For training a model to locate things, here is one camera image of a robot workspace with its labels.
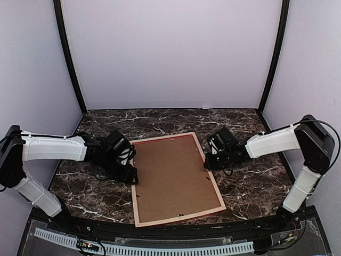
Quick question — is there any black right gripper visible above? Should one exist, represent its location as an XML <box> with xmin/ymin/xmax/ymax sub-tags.
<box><xmin>204</xmin><ymin>149</ymin><xmax>232</xmax><ymax>171</ymax></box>

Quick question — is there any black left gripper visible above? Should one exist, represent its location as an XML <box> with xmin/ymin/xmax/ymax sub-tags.
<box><xmin>100</xmin><ymin>153</ymin><xmax>139</xmax><ymax>186</ymax></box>

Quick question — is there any brown cardboard backing board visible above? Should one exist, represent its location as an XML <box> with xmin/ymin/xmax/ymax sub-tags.
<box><xmin>132</xmin><ymin>134</ymin><xmax>223</xmax><ymax>223</ymax></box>

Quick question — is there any red wooden picture frame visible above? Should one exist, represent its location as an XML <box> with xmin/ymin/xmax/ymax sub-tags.
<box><xmin>129</xmin><ymin>131</ymin><xmax>227</xmax><ymax>228</ymax></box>

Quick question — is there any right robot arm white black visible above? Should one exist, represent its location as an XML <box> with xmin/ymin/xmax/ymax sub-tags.
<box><xmin>204</xmin><ymin>115</ymin><xmax>340</xmax><ymax>231</ymax></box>

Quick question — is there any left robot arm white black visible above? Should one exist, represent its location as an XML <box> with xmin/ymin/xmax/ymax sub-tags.
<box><xmin>1</xmin><ymin>125</ymin><xmax>139</xmax><ymax>233</ymax></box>

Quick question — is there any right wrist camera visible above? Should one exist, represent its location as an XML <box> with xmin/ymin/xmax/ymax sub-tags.
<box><xmin>207</xmin><ymin>136</ymin><xmax>220</xmax><ymax>155</ymax></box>

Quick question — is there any black front table rail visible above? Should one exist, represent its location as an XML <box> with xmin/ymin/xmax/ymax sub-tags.
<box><xmin>29</xmin><ymin>202</ymin><xmax>315</xmax><ymax>241</ymax></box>

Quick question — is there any white slotted cable duct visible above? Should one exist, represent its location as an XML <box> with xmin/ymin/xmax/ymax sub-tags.
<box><xmin>34</xmin><ymin>228</ymin><xmax>254</xmax><ymax>255</ymax></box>

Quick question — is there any right black corner post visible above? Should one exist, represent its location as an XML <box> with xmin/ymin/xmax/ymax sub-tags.
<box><xmin>257</xmin><ymin>0</ymin><xmax>290</xmax><ymax>116</ymax></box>

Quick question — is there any black corner post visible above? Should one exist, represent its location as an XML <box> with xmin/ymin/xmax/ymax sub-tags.
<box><xmin>53</xmin><ymin>0</ymin><xmax>87</xmax><ymax>115</ymax></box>
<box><xmin>257</xmin><ymin>0</ymin><xmax>290</xmax><ymax>116</ymax></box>

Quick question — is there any left black corner post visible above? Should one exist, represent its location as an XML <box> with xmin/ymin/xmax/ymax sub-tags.
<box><xmin>53</xmin><ymin>0</ymin><xmax>87</xmax><ymax>115</ymax></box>

